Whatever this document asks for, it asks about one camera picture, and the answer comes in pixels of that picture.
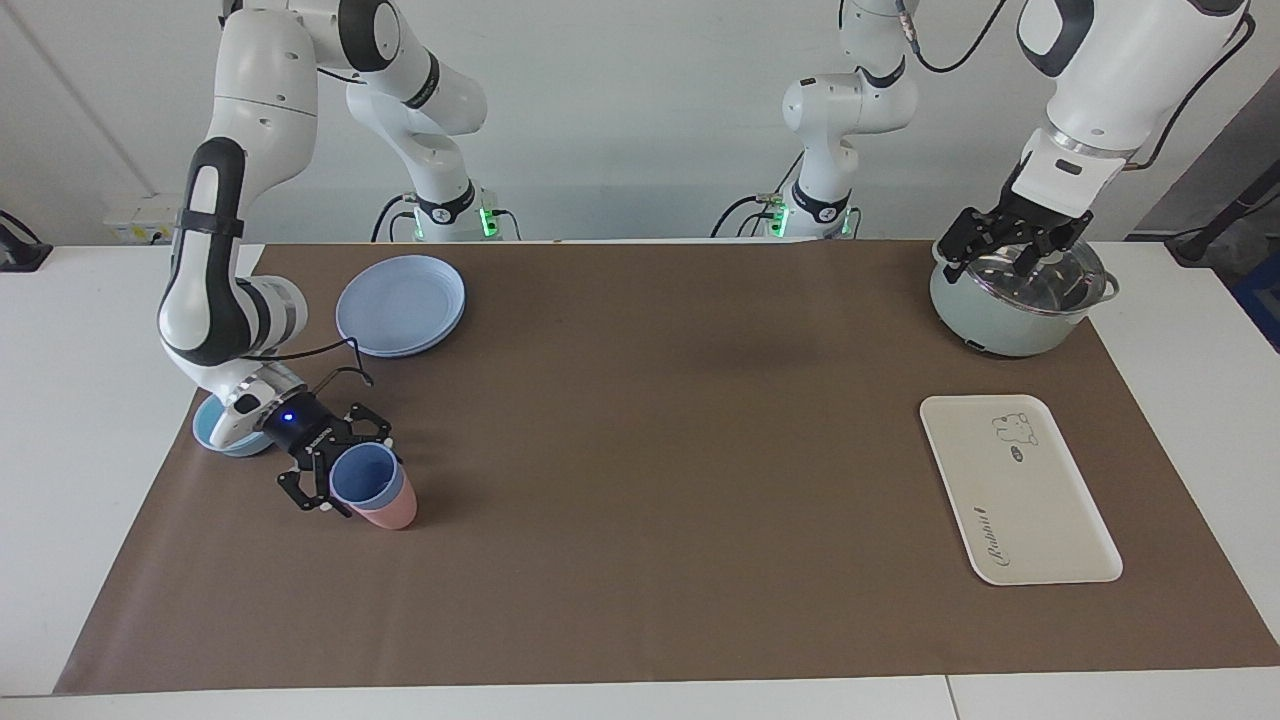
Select black left arm base cable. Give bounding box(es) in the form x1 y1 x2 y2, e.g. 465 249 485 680
711 188 861 241

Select brown table mat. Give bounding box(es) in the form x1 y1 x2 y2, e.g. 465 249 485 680
54 240 1280 697

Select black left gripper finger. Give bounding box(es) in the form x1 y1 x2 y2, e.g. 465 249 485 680
934 208 1007 284
1011 234 1087 292

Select black stand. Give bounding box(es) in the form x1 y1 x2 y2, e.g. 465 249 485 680
1128 160 1280 267

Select black right arm base cable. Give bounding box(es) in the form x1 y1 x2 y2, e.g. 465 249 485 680
371 193 521 243

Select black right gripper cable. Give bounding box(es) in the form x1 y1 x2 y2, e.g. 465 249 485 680
245 336 376 393

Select mint pot with glass lid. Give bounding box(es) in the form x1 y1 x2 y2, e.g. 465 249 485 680
929 240 1121 360

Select black arm base cable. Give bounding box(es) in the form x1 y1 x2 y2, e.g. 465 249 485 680
711 188 861 241
371 193 521 243

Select blue plastic cup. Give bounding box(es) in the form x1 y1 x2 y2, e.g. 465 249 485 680
330 445 407 512

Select black clamp object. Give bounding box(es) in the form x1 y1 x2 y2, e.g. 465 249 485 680
0 210 54 273

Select white wall socket box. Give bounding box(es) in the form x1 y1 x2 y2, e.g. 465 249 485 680
104 194 187 244

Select pale blue plate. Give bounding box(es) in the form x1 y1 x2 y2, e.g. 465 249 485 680
335 254 468 359

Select light blue bowl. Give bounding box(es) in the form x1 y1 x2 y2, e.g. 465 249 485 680
192 390 282 459

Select pink plastic cup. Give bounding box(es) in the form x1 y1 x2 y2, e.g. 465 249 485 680
345 468 419 531

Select cream rabbit print tray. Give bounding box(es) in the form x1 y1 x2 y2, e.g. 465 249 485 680
919 394 1124 587

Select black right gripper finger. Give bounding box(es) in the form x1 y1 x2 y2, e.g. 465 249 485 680
337 402 394 448
277 457 352 517

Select blue crate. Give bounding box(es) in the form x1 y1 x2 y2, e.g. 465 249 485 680
1230 248 1280 353

